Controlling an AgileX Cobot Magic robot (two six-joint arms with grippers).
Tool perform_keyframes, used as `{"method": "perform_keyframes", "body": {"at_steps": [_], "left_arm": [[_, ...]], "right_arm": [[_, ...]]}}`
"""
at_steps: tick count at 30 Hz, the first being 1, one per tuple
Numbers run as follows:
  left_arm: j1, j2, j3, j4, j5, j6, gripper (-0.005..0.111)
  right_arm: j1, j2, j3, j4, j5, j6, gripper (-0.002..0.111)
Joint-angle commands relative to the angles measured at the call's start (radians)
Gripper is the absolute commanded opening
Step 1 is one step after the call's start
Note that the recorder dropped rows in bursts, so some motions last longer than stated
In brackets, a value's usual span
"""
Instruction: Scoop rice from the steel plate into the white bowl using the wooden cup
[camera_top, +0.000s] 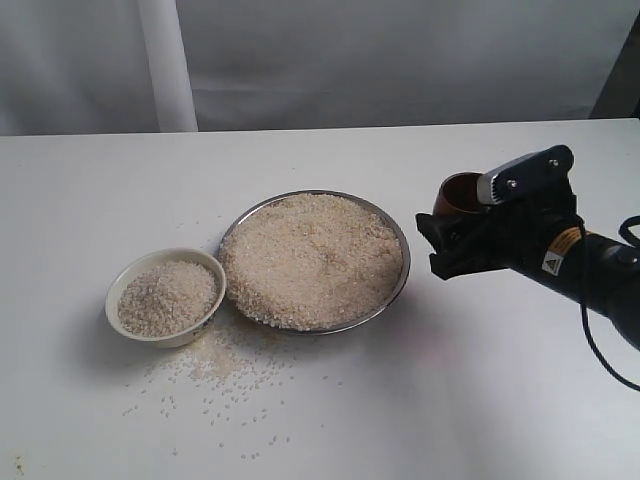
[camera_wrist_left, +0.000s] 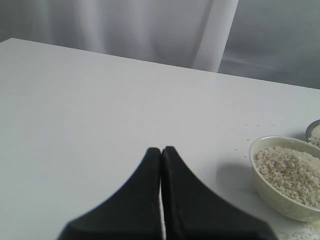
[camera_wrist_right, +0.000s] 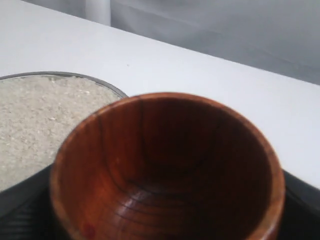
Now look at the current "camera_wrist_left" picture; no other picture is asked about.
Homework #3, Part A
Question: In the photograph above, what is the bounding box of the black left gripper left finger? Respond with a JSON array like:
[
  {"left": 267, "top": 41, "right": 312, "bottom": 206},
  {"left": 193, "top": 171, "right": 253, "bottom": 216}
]
[{"left": 58, "top": 147, "right": 161, "bottom": 240}]

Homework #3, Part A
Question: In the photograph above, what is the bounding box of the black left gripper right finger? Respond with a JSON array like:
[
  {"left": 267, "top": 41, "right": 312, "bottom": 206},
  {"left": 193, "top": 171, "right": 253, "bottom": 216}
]
[{"left": 161, "top": 146, "right": 272, "bottom": 240}]

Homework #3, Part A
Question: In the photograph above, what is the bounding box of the white ceramic rice bowl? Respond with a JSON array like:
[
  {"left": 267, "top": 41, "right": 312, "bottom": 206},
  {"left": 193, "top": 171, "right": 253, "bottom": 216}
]
[{"left": 249, "top": 136, "right": 320, "bottom": 222}]

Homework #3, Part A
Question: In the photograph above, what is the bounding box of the spilled rice grains pile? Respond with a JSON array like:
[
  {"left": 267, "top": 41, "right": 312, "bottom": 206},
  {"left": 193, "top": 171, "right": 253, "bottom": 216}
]
[{"left": 278, "top": 221, "right": 320, "bottom": 240}]

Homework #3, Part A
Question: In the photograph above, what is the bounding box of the round metal rice tray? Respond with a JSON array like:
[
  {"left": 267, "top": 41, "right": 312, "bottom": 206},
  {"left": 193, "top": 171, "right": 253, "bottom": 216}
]
[{"left": 305, "top": 120, "right": 320, "bottom": 148}]

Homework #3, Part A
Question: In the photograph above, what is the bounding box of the white curtain backdrop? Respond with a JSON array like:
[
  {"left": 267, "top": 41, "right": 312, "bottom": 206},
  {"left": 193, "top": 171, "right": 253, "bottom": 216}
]
[{"left": 0, "top": 0, "right": 320, "bottom": 89}]

